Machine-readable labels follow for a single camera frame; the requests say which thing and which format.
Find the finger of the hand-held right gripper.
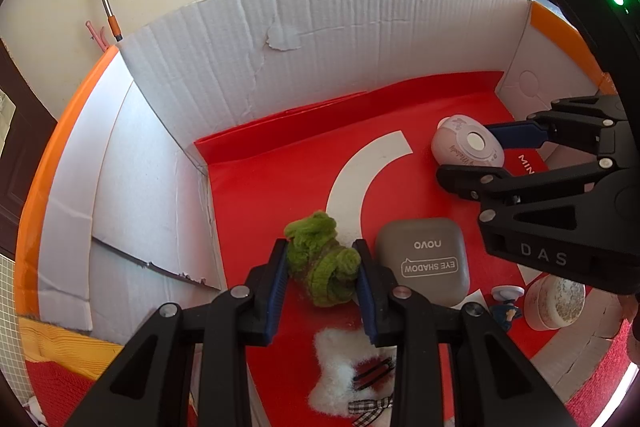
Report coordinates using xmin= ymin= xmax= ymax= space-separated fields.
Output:
xmin=436 ymin=156 xmax=617 ymax=208
xmin=485 ymin=93 xmax=625 ymax=156

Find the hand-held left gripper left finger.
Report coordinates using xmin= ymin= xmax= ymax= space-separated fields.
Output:
xmin=65 ymin=238 xmax=290 ymax=427

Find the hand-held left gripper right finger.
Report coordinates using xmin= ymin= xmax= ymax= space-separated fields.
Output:
xmin=351 ymin=238 xmax=578 ymax=427

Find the pink round compact case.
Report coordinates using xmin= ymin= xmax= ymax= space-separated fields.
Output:
xmin=431 ymin=114 xmax=506 ymax=168

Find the green fuzzy plush toy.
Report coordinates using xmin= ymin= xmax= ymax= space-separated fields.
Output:
xmin=284 ymin=209 xmax=362 ymax=308

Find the white and orange cardboard box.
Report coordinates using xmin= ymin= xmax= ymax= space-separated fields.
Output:
xmin=14 ymin=0 xmax=626 ymax=427

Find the grey eye shadow case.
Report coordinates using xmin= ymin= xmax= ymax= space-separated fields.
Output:
xmin=375 ymin=217 xmax=472 ymax=309

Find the cream round jar glitter lid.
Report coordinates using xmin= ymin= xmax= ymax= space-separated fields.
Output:
xmin=522 ymin=276 xmax=586 ymax=332

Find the red liner sheet white pattern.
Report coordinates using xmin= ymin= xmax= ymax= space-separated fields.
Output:
xmin=194 ymin=71 xmax=551 ymax=427

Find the small blue figurine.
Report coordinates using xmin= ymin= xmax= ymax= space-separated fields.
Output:
xmin=490 ymin=286 xmax=526 ymax=333

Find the red woven table mat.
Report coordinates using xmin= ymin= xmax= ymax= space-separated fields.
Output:
xmin=22 ymin=317 xmax=638 ymax=427

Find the pink plastic hanger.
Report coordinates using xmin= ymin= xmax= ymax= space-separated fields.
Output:
xmin=85 ymin=21 xmax=109 ymax=52

